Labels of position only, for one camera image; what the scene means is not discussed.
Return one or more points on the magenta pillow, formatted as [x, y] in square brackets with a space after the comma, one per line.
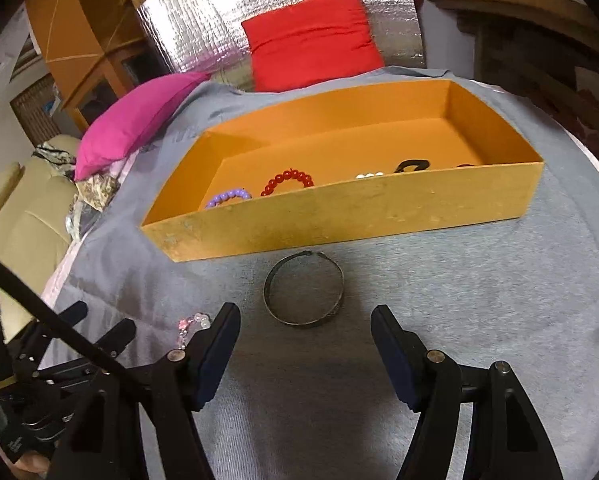
[134, 120]

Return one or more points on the silver foil insulation panel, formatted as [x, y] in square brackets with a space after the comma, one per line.
[199, 10]

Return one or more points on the beige patterned cloth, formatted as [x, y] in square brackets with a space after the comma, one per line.
[96, 190]

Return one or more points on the black and white scarf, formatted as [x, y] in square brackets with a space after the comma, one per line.
[54, 157]

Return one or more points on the red pillow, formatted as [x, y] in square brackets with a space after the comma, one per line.
[314, 40]

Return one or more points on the orange cardboard box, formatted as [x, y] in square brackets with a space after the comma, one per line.
[339, 205]

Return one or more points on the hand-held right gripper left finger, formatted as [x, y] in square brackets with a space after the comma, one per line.
[217, 355]

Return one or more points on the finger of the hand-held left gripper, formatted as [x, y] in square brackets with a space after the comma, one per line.
[116, 335]
[66, 316]

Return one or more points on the wooden cabinet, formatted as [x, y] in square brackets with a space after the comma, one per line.
[74, 35]

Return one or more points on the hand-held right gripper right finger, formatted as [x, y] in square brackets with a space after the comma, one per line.
[397, 355]

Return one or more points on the grey blanket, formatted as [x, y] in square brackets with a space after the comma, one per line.
[304, 410]

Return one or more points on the pink bed sheet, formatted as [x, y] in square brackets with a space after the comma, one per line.
[79, 245]

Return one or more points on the beige leather sofa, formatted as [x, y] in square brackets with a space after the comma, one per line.
[19, 220]

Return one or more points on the dark metal bangle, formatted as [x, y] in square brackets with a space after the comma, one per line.
[304, 290]

